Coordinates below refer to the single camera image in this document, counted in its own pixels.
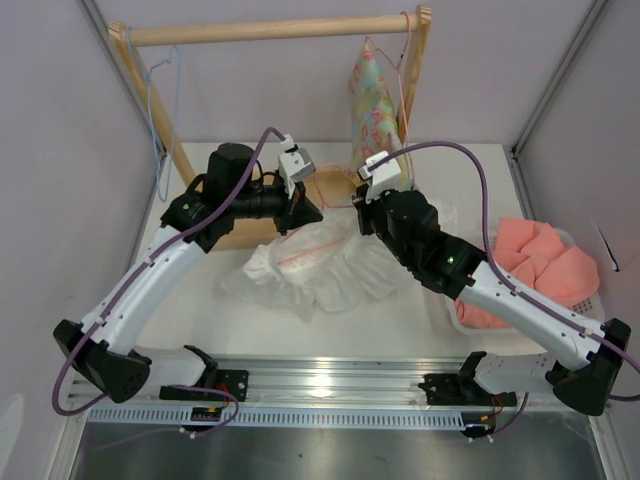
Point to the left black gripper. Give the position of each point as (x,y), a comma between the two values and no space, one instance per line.
(302,209)

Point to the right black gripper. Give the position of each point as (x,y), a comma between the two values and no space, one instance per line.
(365,208)

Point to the pink wire hanger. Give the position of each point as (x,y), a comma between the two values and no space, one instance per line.
(402,115)
(330,188)

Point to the white pleated skirt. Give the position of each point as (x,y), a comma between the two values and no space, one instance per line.
(328,266)

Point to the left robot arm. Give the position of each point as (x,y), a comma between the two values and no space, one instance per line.
(102,346)

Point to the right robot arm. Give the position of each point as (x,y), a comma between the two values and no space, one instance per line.
(582,356)

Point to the colourful floral patterned garment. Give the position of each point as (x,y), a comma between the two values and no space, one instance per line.
(374,127)

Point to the pink cloth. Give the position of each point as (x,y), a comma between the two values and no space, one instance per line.
(545,270)

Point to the white plastic basket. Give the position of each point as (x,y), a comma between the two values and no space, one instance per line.
(585,305)

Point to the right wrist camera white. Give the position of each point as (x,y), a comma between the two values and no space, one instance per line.
(380,173)

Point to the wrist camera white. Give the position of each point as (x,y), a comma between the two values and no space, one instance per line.
(380,173)
(294,165)

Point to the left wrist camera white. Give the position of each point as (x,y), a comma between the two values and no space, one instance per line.
(294,165)

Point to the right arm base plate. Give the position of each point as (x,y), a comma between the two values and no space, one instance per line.
(454,389)

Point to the aluminium mounting rail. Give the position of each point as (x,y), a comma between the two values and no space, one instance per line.
(325,382)

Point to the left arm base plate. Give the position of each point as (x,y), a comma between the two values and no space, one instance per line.
(220,387)

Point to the perforated cable duct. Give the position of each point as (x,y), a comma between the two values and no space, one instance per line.
(288,417)

